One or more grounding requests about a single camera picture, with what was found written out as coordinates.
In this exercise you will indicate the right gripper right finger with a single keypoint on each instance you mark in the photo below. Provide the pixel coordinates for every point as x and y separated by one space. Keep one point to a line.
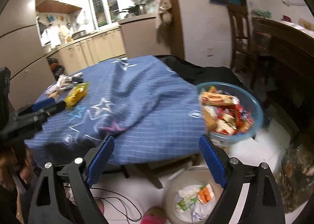
263 203

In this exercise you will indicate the grey refrigerator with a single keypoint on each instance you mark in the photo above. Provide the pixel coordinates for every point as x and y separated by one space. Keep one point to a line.
22 53

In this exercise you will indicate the dark wooden table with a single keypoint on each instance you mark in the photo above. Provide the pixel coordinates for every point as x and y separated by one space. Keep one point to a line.
285 43

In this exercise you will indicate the yellow snack packet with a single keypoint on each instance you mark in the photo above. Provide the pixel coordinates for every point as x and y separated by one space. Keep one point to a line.
76 94

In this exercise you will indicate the left hand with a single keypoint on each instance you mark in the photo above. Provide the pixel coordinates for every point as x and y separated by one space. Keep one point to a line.
10 165

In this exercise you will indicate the pink slipper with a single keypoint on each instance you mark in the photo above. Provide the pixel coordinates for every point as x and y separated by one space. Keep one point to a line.
154 215

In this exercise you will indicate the orange snack wrapper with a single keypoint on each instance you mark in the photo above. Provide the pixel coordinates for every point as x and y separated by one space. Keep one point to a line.
205 194

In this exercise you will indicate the blue checkered tablecloth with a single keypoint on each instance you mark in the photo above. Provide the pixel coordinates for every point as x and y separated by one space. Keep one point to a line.
152 113

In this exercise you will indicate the kitchen base cabinets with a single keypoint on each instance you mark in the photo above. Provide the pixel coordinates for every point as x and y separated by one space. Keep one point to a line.
132 37

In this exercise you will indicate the black garbage bag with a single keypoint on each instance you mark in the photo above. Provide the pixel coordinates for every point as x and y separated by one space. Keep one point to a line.
295 179

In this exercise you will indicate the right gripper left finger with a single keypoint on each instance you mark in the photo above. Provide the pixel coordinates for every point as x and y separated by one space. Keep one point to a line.
62 193

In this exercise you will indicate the white wrapper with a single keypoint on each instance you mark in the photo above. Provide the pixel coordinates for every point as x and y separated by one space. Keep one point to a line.
198 212

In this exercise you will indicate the blue plastic basin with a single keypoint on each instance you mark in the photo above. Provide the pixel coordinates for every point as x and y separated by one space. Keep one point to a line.
231 113

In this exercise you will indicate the green toothpaste box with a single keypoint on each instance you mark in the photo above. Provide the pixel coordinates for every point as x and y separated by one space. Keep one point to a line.
186 203

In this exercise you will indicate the kitchen window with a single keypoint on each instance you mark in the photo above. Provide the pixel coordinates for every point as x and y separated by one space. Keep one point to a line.
104 12

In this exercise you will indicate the wooden chair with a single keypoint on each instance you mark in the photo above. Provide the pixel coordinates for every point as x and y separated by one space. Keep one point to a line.
241 34

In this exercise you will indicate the hanging cloth bags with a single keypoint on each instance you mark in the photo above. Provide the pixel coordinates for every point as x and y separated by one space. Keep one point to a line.
163 14

